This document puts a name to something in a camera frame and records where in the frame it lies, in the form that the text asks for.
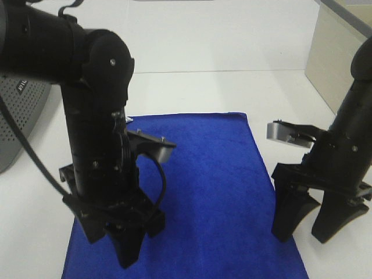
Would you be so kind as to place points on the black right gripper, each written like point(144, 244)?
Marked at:
point(343, 199)

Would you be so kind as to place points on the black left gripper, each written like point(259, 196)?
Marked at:
point(125, 222)

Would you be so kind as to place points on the blue microfibre towel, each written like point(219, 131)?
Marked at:
point(219, 207)

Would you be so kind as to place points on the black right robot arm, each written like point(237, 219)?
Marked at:
point(348, 139)

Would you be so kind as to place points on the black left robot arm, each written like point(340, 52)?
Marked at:
point(93, 69)

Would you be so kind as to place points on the grey perforated plastic basket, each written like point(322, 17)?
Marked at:
point(25, 101)

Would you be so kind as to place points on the beige storage box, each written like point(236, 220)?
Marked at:
point(341, 28)

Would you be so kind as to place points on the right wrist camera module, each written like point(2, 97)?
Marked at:
point(292, 134)

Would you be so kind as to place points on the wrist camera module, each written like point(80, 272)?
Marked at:
point(148, 145)
point(292, 134)

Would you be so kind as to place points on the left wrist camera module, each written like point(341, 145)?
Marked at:
point(148, 145)

